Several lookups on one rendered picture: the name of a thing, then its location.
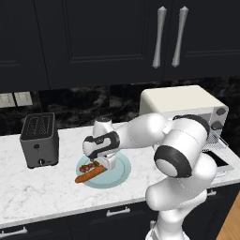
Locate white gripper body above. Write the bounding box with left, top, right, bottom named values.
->
left=98, top=153, right=118, bottom=172

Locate red kebab skewer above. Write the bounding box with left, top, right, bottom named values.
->
left=79, top=160, right=101, bottom=173

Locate brown baguette bread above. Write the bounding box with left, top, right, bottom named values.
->
left=74, top=165, right=108, bottom=185

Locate dark grey toaster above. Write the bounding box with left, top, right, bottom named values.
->
left=19, top=112, right=60, bottom=170

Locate cream and silver toaster oven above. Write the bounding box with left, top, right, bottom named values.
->
left=139, top=84, right=234, bottom=176

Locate dark toaster oven knob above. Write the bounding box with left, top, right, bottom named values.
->
left=211, top=121, right=225, bottom=132
left=216, top=107, right=228, bottom=117

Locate dark base cupboard door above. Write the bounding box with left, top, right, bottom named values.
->
left=182, top=182, right=240, bottom=240

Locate light blue round plate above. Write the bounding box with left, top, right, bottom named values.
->
left=75, top=152, right=132, bottom=189

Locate dark drawer front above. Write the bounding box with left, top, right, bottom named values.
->
left=0, top=216, right=73, bottom=240
left=68, top=200, right=160, bottom=240

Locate silver drawer handle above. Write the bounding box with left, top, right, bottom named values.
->
left=0, top=227, right=29, bottom=239
left=106, top=205, right=131, bottom=218

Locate silver base cupboard handle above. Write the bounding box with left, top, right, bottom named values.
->
left=205, top=188, right=218, bottom=198
left=149, top=219, right=158, bottom=233

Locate beige wall outlet plate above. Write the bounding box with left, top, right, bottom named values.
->
left=13, top=91, right=34, bottom=108
left=0, top=92, right=17, bottom=109

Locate toaster oven wire rack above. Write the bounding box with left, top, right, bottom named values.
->
left=204, top=130, right=230, bottom=153

